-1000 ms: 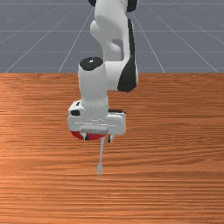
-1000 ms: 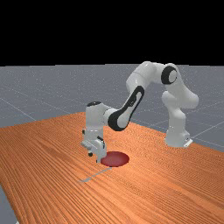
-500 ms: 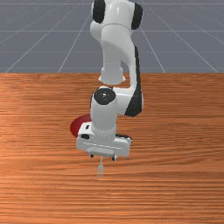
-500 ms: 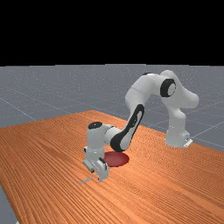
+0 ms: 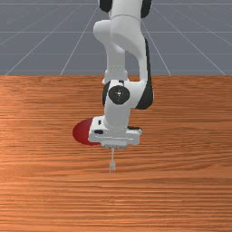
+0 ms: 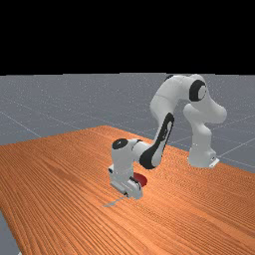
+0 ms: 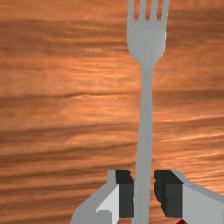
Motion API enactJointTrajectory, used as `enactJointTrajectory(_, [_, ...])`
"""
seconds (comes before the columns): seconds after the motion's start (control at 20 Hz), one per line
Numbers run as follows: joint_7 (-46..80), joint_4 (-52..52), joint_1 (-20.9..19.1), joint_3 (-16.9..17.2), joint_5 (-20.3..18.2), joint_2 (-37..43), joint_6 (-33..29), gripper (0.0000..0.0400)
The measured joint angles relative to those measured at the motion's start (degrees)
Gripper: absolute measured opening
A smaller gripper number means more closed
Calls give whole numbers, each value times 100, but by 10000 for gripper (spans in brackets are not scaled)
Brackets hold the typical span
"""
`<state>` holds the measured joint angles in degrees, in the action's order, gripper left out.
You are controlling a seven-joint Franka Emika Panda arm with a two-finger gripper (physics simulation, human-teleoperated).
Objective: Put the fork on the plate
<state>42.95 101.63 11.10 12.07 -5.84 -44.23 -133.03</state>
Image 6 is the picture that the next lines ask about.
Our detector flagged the red plate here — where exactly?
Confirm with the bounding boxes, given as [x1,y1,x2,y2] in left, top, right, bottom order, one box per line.
[132,172,148,188]

